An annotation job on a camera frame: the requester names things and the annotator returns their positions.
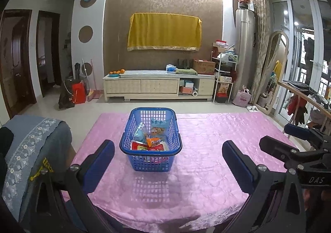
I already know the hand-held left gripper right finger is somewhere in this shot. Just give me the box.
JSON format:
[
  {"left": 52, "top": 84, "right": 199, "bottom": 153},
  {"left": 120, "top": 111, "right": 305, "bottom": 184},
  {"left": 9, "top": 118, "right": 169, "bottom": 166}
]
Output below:
[{"left": 222, "top": 140, "right": 309, "bottom": 233}]

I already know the patterned curtain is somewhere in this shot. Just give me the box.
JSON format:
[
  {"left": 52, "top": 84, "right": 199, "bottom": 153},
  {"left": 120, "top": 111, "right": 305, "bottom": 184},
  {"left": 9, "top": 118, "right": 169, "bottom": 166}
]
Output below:
[{"left": 250, "top": 0, "right": 272, "bottom": 105}]

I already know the cream TV cabinet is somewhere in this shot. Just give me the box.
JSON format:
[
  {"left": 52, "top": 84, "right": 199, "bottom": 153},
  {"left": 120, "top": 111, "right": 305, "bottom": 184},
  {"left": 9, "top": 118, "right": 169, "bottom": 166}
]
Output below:
[{"left": 103, "top": 69, "right": 216, "bottom": 103}]

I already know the white metal rack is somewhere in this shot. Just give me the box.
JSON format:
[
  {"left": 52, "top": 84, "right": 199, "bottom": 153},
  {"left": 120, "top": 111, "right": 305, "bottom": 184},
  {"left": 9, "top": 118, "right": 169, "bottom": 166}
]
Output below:
[{"left": 211, "top": 51, "right": 238, "bottom": 104}]

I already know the arched standing mirror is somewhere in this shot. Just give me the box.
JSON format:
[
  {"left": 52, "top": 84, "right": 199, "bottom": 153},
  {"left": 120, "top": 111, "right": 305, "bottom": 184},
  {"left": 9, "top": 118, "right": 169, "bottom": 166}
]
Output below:
[{"left": 257, "top": 31, "right": 289, "bottom": 116}]

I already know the black hanging garment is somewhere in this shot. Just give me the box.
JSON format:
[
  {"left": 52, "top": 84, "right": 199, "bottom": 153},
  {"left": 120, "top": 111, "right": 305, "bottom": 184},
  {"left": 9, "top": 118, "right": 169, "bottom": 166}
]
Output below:
[{"left": 302, "top": 37, "right": 324, "bottom": 64}]

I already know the white mop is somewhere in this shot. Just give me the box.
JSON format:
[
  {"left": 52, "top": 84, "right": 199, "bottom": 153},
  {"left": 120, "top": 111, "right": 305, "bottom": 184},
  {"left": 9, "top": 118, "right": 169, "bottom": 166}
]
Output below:
[{"left": 82, "top": 59, "right": 91, "bottom": 94}]

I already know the large red-white foil packet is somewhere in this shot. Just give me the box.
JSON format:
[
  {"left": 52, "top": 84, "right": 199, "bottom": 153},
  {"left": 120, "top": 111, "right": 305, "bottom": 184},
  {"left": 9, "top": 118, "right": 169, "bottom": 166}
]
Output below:
[{"left": 131, "top": 140, "right": 149, "bottom": 151}]

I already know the glass sliding door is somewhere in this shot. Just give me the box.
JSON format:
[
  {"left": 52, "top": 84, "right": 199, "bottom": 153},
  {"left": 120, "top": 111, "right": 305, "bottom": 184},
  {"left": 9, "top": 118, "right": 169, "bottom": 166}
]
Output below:
[{"left": 267, "top": 0, "right": 331, "bottom": 130}]

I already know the blue plastic basket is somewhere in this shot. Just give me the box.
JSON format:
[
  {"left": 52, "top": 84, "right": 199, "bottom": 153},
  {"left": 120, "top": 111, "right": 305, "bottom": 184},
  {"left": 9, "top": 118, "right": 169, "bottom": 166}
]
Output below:
[{"left": 119, "top": 107, "right": 183, "bottom": 173}]

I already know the pink tablecloth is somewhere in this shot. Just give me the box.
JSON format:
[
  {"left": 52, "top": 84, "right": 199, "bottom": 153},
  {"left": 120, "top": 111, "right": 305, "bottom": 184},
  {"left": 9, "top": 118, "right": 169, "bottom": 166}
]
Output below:
[{"left": 62, "top": 112, "right": 308, "bottom": 233}]

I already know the black bag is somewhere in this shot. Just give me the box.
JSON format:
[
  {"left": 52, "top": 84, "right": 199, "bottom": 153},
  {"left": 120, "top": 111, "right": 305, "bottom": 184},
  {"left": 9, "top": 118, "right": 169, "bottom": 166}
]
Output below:
[{"left": 58, "top": 78, "right": 75, "bottom": 109}]

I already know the black router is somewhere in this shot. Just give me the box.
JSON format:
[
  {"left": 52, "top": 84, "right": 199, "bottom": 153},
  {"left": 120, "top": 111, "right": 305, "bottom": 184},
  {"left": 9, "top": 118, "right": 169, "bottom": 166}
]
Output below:
[{"left": 176, "top": 59, "right": 192, "bottom": 69}]

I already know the cardboard box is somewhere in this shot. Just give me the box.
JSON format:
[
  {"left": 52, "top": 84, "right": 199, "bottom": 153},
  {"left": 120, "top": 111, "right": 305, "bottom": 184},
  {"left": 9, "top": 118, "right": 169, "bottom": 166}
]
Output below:
[{"left": 193, "top": 59, "right": 216, "bottom": 75}]

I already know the pink bag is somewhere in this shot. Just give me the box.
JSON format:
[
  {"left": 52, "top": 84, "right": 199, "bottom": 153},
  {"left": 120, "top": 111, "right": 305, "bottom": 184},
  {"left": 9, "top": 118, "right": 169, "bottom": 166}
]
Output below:
[{"left": 233, "top": 86, "right": 252, "bottom": 107}]

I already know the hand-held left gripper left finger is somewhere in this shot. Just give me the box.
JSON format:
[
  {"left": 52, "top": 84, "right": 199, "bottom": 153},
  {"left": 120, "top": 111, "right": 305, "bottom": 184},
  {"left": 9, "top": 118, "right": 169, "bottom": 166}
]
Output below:
[{"left": 24, "top": 139, "right": 115, "bottom": 233}]

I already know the red bag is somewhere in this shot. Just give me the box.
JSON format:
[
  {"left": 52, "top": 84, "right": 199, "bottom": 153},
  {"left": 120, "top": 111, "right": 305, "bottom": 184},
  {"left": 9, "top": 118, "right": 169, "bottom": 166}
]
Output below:
[{"left": 72, "top": 80, "right": 87, "bottom": 105}]

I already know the blue cracker packet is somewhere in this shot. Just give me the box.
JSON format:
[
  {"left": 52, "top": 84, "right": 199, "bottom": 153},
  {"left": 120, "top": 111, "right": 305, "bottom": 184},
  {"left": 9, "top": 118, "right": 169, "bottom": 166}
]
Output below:
[{"left": 150, "top": 117, "right": 171, "bottom": 130}]

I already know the yellow cloth cover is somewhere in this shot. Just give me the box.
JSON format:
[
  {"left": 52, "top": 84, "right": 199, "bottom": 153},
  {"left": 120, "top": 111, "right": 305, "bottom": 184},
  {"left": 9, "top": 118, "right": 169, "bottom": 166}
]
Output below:
[{"left": 127, "top": 12, "right": 203, "bottom": 52}]

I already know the red gift box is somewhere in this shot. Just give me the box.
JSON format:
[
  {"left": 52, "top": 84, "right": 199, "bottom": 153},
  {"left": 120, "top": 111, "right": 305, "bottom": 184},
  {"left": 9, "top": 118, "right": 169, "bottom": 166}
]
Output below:
[{"left": 212, "top": 40, "right": 229, "bottom": 54}]

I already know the wooden clothes rack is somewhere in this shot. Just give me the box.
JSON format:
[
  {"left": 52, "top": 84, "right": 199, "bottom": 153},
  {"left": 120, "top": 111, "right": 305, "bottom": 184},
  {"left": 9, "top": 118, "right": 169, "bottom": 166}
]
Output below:
[{"left": 278, "top": 80, "right": 331, "bottom": 130}]

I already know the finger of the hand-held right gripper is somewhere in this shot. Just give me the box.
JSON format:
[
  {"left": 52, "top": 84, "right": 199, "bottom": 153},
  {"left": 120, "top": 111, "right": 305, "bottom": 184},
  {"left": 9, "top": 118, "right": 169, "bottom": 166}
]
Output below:
[
  {"left": 284, "top": 123, "right": 331, "bottom": 149},
  {"left": 259, "top": 135, "right": 327, "bottom": 171}
]

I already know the green folded cloth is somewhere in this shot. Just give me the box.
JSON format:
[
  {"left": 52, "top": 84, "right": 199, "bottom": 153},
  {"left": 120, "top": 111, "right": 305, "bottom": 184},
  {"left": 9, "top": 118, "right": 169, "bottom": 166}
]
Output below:
[{"left": 175, "top": 68, "right": 198, "bottom": 75}]

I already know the person's right hand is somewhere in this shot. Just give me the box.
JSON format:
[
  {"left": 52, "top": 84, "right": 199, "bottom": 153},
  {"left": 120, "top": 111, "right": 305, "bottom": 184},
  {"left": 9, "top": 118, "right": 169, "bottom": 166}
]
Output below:
[{"left": 303, "top": 186, "right": 331, "bottom": 213}]

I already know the tall standing air conditioner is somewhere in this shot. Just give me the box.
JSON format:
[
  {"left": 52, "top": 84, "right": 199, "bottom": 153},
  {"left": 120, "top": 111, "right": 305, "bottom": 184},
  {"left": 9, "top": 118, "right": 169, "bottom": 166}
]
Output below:
[{"left": 235, "top": 8, "right": 256, "bottom": 99}]

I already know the pink broom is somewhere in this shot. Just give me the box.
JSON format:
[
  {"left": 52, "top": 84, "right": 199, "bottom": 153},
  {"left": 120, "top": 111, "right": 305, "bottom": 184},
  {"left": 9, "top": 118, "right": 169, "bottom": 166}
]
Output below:
[{"left": 87, "top": 59, "right": 100, "bottom": 102}]

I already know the red hanging garment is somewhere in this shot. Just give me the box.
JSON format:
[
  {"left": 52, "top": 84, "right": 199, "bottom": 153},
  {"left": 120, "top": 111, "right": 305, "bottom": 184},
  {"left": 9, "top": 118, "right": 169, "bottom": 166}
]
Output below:
[{"left": 287, "top": 95, "right": 308, "bottom": 125}]

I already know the dark wooden doorway frame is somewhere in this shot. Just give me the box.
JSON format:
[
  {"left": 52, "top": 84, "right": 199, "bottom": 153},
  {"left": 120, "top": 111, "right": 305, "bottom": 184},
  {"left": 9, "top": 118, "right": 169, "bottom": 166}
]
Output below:
[{"left": 36, "top": 10, "right": 62, "bottom": 98}]

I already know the light blue clear snack packet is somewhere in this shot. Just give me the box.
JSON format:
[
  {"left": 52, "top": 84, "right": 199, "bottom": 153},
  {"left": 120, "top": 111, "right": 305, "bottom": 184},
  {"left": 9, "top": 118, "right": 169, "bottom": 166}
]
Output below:
[{"left": 133, "top": 122, "right": 148, "bottom": 144}]

